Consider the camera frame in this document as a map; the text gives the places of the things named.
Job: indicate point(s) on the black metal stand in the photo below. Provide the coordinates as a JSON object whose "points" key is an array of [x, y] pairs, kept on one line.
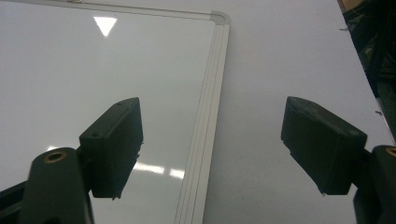
{"points": [[381, 49]]}

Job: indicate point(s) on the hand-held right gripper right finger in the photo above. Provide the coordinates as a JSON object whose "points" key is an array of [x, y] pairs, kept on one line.
{"points": [[323, 146]]}

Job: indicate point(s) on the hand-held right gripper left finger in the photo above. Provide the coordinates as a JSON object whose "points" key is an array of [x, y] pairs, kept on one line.
{"points": [[112, 146]]}

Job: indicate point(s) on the white table cover sheet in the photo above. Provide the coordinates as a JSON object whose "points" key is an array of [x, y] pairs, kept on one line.
{"points": [[274, 56]]}

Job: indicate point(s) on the white whiteboard with metal frame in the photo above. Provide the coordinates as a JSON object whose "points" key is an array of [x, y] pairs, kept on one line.
{"points": [[93, 71]]}

